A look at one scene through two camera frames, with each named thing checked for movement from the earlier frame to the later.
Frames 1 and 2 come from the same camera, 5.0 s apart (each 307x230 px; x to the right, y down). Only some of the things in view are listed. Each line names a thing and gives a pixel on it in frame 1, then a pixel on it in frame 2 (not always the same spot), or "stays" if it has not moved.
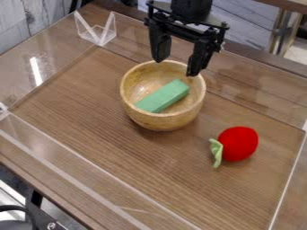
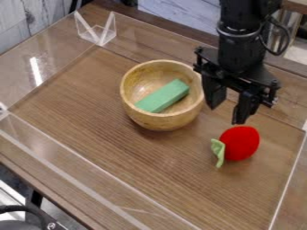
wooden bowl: [162, 97] stays
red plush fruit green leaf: [235, 145] stays
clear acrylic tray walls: [175, 152] stays
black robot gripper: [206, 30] to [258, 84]
